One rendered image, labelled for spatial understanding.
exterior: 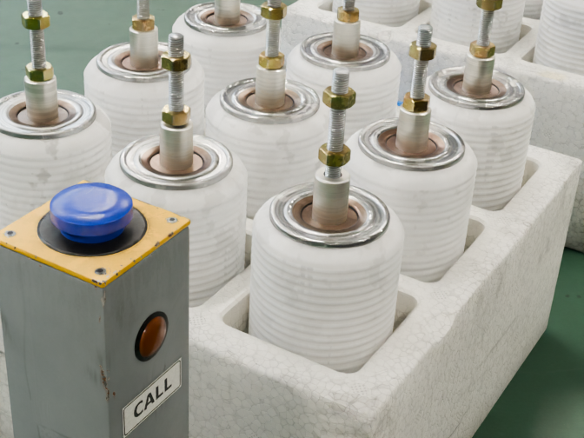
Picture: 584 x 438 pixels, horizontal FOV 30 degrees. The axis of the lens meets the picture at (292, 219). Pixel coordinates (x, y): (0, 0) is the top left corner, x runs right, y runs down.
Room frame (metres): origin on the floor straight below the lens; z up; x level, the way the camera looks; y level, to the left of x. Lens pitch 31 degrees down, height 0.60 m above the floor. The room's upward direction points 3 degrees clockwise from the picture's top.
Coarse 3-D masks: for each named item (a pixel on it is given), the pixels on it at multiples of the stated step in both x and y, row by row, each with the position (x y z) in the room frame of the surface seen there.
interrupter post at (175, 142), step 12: (168, 132) 0.63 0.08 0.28; (180, 132) 0.63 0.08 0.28; (192, 132) 0.64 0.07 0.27; (168, 144) 0.63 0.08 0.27; (180, 144) 0.63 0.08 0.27; (192, 144) 0.64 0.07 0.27; (168, 156) 0.63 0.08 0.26; (180, 156) 0.63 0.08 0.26; (192, 156) 0.64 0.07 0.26; (168, 168) 0.63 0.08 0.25; (180, 168) 0.63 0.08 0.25
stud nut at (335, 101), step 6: (324, 90) 0.58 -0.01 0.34; (330, 90) 0.58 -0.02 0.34; (348, 90) 0.58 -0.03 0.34; (354, 90) 0.59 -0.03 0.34; (324, 96) 0.58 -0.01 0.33; (330, 96) 0.58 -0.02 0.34; (336, 96) 0.58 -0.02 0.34; (342, 96) 0.58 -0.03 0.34; (348, 96) 0.58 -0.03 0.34; (354, 96) 0.58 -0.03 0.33; (324, 102) 0.58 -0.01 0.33; (330, 102) 0.58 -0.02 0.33; (336, 102) 0.58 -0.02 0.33; (342, 102) 0.58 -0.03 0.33; (348, 102) 0.58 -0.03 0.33; (354, 102) 0.58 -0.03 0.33; (336, 108) 0.58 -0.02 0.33; (342, 108) 0.58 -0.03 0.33; (348, 108) 0.58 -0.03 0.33
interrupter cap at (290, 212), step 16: (288, 192) 0.60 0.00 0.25; (304, 192) 0.61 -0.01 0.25; (352, 192) 0.61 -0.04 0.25; (368, 192) 0.61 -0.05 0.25; (272, 208) 0.58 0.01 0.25; (288, 208) 0.59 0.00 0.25; (304, 208) 0.59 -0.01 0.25; (352, 208) 0.59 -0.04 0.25; (368, 208) 0.59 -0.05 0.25; (384, 208) 0.59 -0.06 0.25; (288, 224) 0.57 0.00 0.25; (304, 224) 0.57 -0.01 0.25; (320, 224) 0.57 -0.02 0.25; (352, 224) 0.58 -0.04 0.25; (368, 224) 0.57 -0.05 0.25; (384, 224) 0.57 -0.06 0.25; (304, 240) 0.55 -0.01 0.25; (320, 240) 0.55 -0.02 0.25; (336, 240) 0.55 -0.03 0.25; (352, 240) 0.55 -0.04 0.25; (368, 240) 0.55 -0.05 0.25
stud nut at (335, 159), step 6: (324, 144) 0.59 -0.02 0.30; (324, 150) 0.58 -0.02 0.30; (342, 150) 0.58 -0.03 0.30; (348, 150) 0.58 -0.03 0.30; (318, 156) 0.58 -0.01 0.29; (324, 156) 0.58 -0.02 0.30; (330, 156) 0.58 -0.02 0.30; (336, 156) 0.58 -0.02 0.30; (342, 156) 0.58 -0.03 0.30; (348, 156) 0.58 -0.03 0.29; (324, 162) 0.58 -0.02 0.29; (330, 162) 0.58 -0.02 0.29; (336, 162) 0.58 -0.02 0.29; (342, 162) 0.58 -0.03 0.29
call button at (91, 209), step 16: (64, 192) 0.46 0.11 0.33; (80, 192) 0.46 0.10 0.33; (96, 192) 0.46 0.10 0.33; (112, 192) 0.46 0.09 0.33; (64, 208) 0.45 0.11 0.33; (80, 208) 0.45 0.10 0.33; (96, 208) 0.45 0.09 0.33; (112, 208) 0.45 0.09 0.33; (128, 208) 0.45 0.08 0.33; (64, 224) 0.44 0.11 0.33; (80, 224) 0.44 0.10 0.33; (96, 224) 0.44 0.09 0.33; (112, 224) 0.44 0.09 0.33; (80, 240) 0.44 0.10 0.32; (96, 240) 0.44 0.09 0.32
